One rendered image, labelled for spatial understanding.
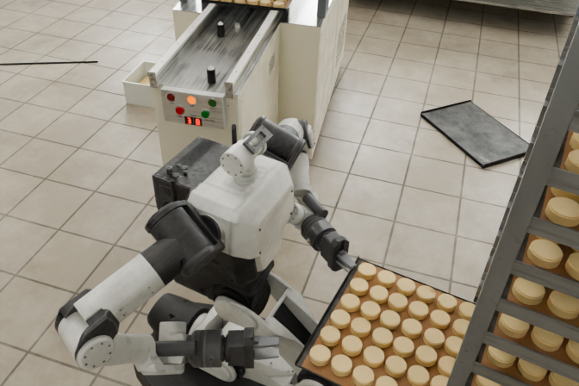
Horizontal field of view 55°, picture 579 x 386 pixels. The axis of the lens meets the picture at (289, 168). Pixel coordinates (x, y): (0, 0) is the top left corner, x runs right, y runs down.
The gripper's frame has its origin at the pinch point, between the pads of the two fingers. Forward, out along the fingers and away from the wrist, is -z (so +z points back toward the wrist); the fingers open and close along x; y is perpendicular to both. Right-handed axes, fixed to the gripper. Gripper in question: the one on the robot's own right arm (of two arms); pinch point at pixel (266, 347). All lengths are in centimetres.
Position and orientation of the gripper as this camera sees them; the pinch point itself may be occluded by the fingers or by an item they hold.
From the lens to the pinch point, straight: 143.5
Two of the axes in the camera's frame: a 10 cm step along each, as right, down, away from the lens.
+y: -0.4, -6.1, 7.9
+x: 0.3, -7.9, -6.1
